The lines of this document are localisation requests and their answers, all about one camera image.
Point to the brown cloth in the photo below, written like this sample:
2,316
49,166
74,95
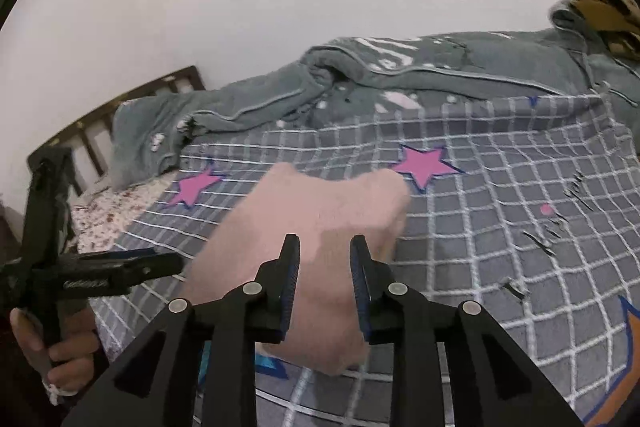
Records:
607,14

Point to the pink knit sweater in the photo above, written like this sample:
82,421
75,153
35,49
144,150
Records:
310,217

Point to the floral bed sheet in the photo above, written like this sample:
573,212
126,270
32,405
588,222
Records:
110,217

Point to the grey checked blanket with stars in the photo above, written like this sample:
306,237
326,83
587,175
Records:
475,232

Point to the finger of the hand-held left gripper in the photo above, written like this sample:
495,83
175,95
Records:
140,272
117,254

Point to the wooden headboard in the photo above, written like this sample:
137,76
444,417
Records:
175,78

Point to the person's left hand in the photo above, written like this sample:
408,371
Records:
75,349

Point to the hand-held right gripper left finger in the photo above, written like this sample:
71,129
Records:
289,292

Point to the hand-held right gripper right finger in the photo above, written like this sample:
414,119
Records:
361,292

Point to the grey quilt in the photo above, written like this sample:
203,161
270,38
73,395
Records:
450,67

